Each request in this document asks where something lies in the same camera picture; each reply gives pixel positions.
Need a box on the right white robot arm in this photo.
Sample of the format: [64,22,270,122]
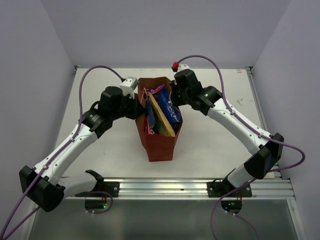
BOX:
[170,65,284,197]

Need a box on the red paper bag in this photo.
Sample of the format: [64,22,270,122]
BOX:
[135,76,183,162]

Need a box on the tan popcorn chips bag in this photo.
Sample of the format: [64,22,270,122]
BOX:
[148,93,176,137]

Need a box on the pink Real chips bag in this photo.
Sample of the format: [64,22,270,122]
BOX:
[144,117,155,135]

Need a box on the small dark blue snack bag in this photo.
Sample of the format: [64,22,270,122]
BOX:
[144,95,156,128]

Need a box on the aluminium mounting rail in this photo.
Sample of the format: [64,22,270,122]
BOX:
[62,177,293,200]

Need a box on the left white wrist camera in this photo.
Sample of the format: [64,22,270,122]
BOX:
[119,77,139,99]

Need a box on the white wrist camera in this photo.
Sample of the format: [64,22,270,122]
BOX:
[171,62,190,73]
[119,77,139,99]

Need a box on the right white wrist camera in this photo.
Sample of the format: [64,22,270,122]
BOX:
[171,62,190,73]

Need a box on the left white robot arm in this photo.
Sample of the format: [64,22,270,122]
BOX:
[19,85,145,212]

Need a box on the purple candy bag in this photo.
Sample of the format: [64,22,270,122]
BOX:
[143,84,165,95]

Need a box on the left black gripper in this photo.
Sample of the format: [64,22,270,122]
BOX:
[111,91,147,121]

